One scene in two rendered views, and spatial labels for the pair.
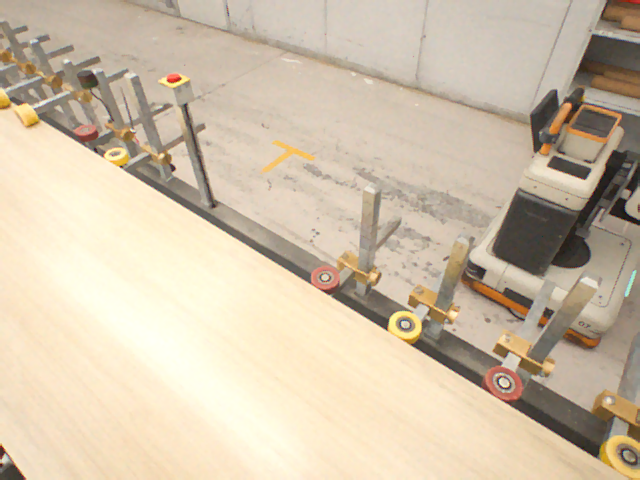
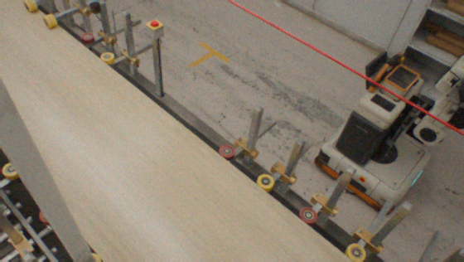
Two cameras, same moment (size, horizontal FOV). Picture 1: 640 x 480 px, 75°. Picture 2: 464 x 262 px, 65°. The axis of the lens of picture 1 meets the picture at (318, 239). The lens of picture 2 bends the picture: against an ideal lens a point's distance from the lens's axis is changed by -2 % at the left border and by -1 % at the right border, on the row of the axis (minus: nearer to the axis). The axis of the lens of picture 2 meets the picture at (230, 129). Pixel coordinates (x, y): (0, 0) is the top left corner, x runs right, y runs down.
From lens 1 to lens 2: 0.70 m
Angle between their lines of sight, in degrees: 3
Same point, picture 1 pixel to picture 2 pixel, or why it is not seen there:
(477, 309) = (321, 182)
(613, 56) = (445, 21)
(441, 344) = (286, 196)
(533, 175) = (361, 104)
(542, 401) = (332, 230)
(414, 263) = (287, 147)
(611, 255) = (409, 158)
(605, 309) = (395, 191)
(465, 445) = (282, 240)
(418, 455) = (260, 240)
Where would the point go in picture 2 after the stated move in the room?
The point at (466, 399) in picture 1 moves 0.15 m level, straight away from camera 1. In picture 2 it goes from (288, 220) to (308, 200)
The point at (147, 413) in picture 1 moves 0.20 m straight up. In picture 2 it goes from (131, 206) to (125, 182)
